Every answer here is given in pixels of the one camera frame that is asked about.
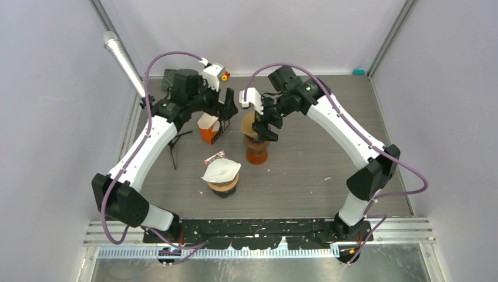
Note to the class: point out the red toy brick car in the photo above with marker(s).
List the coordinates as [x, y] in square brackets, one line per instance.
[225, 76]

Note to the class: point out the teal block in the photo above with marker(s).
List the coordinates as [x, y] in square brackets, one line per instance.
[358, 72]

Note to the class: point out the dark grey studded plate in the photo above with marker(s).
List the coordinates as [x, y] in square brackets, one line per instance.
[168, 78]

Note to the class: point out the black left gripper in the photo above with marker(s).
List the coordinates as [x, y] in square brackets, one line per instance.
[224, 111]

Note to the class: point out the white paper coffee filter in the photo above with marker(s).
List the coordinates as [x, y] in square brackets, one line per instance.
[221, 169]

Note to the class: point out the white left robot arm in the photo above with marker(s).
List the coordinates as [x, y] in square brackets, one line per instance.
[117, 193]

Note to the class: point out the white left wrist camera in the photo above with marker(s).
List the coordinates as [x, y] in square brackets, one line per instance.
[212, 74]

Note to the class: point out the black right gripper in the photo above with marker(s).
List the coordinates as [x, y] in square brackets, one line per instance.
[261, 127]

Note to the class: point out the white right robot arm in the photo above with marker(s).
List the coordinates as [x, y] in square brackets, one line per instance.
[375, 162]

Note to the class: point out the grey ribbed dripper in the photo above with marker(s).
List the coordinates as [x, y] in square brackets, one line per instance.
[223, 183]

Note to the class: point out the coffee paper filter box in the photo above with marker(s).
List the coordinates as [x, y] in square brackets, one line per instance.
[211, 128]

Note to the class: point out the amber glass carafe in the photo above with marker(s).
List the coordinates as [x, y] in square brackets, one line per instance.
[256, 158]

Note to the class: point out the silver microphone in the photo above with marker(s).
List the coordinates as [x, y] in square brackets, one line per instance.
[115, 47]

